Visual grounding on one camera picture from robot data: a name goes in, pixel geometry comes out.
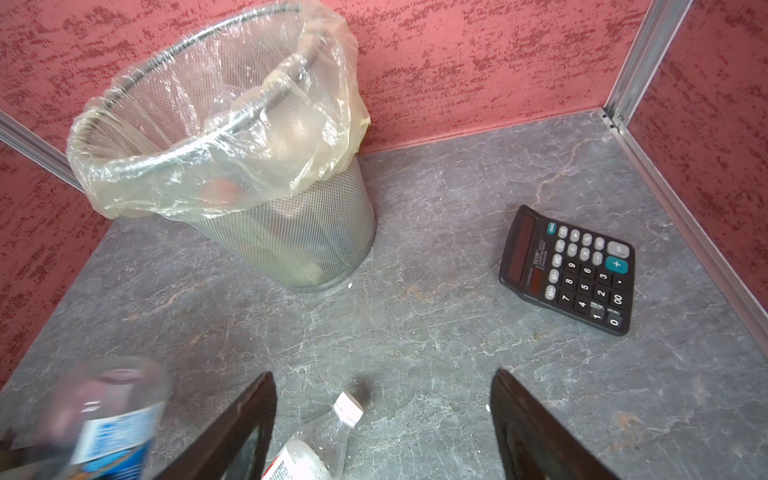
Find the aluminium right corner post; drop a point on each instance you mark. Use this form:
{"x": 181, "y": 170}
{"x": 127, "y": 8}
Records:
{"x": 655, "y": 35}

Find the black desk calculator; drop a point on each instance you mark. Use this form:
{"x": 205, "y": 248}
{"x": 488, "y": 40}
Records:
{"x": 581, "y": 274}

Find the clear plastic bin liner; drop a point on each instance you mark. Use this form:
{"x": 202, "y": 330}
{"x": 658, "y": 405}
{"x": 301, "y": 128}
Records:
{"x": 259, "y": 107}

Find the silver mesh waste bin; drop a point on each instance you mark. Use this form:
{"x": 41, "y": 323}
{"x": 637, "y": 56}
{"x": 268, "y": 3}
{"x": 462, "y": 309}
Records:
{"x": 310, "y": 241}

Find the red white label water bottle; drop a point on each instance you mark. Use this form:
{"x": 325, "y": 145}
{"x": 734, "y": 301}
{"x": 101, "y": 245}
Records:
{"x": 318, "y": 450}

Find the aluminium corner post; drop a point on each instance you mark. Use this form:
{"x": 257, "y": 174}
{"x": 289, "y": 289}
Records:
{"x": 655, "y": 35}
{"x": 35, "y": 148}

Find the aluminium left corner post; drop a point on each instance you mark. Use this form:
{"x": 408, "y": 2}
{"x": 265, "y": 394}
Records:
{"x": 35, "y": 148}

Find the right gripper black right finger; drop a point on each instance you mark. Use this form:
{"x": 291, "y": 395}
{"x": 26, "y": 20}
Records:
{"x": 532, "y": 443}

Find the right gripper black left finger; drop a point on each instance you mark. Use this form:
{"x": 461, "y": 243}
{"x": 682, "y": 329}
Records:
{"x": 235, "y": 445}

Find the blue cap clear bottle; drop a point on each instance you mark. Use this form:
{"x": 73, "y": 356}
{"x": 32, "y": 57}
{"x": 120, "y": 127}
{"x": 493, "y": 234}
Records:
{"x": 100, "y": 423}

